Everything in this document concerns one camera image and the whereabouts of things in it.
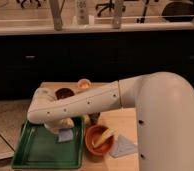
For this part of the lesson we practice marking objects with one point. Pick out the orange bowl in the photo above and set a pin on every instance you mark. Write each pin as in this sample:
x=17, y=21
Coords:
x=92, y=134

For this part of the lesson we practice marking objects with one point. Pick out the white remote control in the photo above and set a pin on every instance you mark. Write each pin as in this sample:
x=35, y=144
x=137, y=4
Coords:
x=82, y=12

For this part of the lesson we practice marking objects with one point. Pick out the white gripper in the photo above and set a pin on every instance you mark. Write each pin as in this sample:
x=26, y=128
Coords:
x=55, y=126

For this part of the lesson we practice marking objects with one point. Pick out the green plastic tray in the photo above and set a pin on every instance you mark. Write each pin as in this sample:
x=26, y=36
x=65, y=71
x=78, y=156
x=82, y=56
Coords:
x=39, y=149

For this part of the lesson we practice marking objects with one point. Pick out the yellow corn cob toy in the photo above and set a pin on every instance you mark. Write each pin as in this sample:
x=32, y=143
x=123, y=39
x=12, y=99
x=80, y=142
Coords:
x=105, y=135

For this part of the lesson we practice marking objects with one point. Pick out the orange ball toy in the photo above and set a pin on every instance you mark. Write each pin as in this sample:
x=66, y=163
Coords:
x=84, y=84

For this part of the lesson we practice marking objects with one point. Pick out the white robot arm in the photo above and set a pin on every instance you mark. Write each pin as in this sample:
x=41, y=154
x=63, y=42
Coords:
x=164, y=104

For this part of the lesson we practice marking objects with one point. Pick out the dark red plate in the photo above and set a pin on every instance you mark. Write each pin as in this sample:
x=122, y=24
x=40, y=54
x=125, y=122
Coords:
x=64, y=93

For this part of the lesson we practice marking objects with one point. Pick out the blue sponge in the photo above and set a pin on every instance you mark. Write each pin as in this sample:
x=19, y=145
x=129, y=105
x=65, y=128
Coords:
x=65, y=135

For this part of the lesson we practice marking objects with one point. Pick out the blue-grey cloth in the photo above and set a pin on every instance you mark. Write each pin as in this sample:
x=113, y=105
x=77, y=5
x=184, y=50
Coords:
x=122, y=147

